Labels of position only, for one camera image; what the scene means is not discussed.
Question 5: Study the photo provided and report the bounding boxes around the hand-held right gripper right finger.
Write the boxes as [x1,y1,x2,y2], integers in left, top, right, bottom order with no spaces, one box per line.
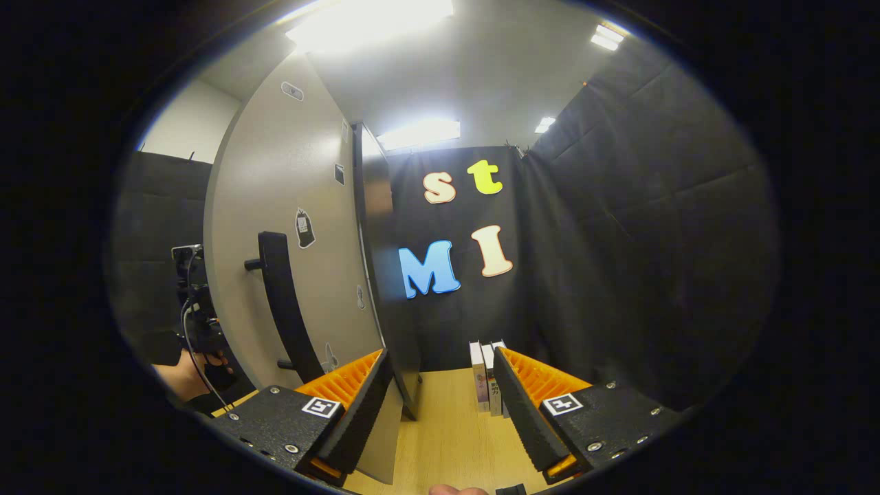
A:
[493,346,681,485]

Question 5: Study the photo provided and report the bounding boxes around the grey cabinet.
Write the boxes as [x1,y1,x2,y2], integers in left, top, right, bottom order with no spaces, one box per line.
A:
[352,122,424,421]

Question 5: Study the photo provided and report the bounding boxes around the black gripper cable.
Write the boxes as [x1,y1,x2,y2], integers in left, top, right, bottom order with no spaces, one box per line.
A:
[180,299,234,413]

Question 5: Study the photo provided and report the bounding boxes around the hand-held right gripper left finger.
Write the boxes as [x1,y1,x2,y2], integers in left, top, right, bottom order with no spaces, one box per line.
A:
[210,349,394,487]

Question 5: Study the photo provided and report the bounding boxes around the black door handle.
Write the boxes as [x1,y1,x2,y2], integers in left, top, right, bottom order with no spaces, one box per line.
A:
[245,232,325,384]

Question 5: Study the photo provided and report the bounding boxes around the white cabinet door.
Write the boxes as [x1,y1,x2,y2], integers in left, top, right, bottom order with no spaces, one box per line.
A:
[204,52,406,485]

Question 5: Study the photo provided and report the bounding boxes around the black backdrop cloth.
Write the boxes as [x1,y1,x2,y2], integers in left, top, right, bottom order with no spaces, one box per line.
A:
[110,41,781,413]

